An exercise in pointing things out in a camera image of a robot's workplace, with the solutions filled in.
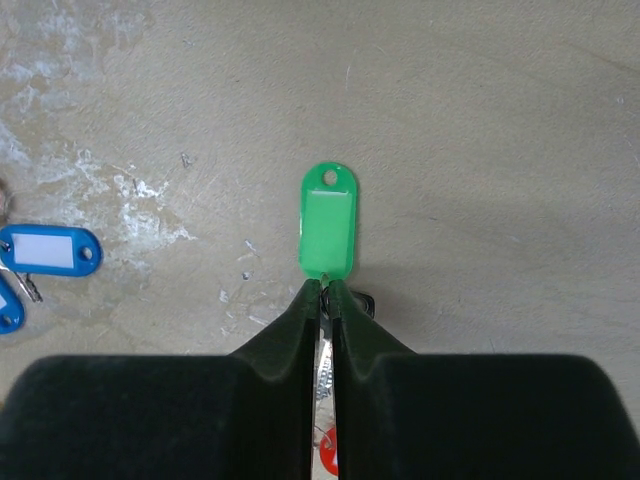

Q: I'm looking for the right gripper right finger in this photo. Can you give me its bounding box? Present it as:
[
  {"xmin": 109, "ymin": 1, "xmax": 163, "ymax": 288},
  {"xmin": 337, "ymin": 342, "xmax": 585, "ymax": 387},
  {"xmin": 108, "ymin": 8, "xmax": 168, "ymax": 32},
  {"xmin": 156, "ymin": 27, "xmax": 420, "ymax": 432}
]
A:
[{"xmin": 327, "ymin": 281, "xmax": 639, "ymax": 479}]

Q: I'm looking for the blue tagged key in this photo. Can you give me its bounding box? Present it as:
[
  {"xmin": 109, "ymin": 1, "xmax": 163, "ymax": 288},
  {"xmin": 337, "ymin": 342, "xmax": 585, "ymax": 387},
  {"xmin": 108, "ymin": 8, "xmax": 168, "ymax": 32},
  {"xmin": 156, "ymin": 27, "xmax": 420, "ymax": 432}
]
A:
[
  {"xmin": 1, "ymin": 224, "xmax": 103, "ymax": 303},
  {"xmin": 0, "ymin": 278, "xmax": 25, "ymax": 335}
]

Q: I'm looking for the red s-shaped carabiner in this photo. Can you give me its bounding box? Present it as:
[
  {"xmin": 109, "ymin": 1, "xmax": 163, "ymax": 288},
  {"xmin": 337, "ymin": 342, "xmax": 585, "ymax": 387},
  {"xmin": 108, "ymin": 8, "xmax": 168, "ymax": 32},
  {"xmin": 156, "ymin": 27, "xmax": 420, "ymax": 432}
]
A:
[{"xmin": 0, "ymin": 180, "xmax": 14, "ymax": 224}]

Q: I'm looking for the red tagged key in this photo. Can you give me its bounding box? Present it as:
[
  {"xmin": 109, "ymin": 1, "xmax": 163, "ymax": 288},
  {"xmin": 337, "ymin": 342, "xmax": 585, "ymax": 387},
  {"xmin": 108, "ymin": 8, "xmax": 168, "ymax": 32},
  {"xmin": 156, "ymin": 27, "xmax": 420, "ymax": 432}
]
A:
[{"xmin": 315, "ymin": 425, "xmax": 339, "ymax": 477}]

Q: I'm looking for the green tagged key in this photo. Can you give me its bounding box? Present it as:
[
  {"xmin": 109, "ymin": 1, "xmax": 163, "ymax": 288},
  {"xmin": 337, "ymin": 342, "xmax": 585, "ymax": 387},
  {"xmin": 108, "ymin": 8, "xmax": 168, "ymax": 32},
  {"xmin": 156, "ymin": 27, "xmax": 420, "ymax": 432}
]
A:
[{"xmin": 298, "ymin": 162, "xmax": 358, "ymax": 405}]

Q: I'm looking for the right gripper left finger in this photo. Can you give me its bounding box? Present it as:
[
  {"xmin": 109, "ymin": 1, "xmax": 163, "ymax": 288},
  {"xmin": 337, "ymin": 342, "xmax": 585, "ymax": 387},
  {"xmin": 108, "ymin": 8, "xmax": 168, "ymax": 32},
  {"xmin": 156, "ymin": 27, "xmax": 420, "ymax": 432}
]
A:
[{"xmin": 1, "ymin": 280, "xmax": 320, "ymax": 479}]

